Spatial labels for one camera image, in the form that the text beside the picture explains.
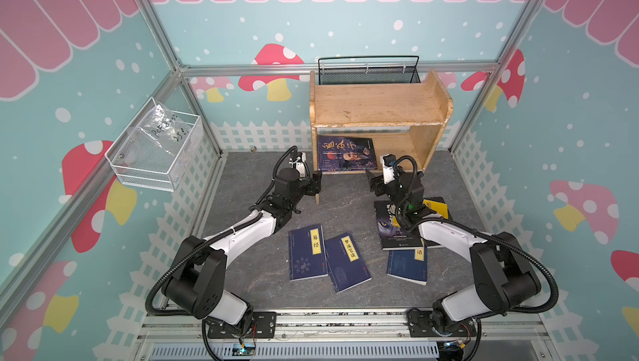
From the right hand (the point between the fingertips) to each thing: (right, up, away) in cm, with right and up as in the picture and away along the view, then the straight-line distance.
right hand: (376, 165), depth 86 cm
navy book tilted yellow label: (-10, -34, 0) cm, 36 cm away
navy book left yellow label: (-24, -31, +2) cm, 39 cm away
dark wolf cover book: (+7, -26, +4) cm, 27 cm away
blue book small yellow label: (+11, -34, 0) cm, 36 cm away
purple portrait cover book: (-11, +5, +4) cm, 13 cm away
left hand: (-22, -3, +1) cm, 22 cm away
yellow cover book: (+28, -16, +13) cm, 35 cm away
